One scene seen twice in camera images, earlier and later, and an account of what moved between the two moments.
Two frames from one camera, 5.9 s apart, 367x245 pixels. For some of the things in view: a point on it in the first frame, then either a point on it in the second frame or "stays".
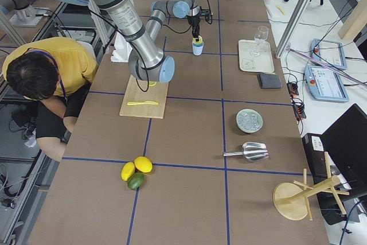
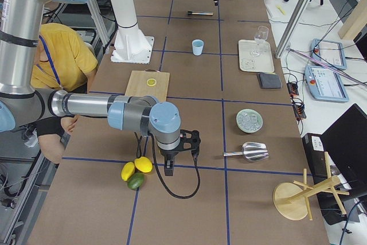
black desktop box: x=315 y=152 stays
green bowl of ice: x=249 y=120 stays
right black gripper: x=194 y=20 to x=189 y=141
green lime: x=136 y=181 stays
